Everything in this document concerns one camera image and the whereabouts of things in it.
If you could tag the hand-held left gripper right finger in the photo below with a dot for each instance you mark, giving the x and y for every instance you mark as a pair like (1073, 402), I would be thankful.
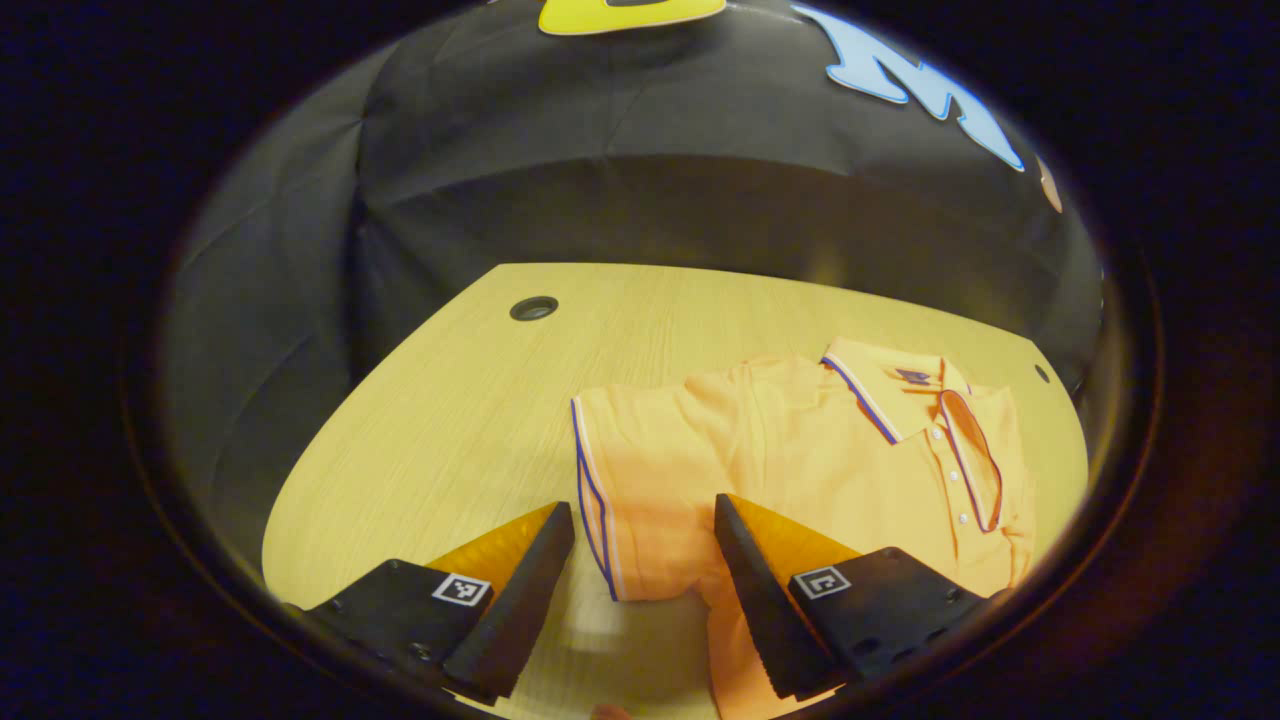
(760, 610)

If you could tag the black backdrop cloth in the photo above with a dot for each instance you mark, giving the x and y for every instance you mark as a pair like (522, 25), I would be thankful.
(600, 150)

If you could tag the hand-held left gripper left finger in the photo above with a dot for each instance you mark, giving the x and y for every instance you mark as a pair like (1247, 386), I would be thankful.
(520, 610)

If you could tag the orange T-shirt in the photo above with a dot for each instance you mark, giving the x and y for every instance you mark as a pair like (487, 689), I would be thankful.
(800, 450)

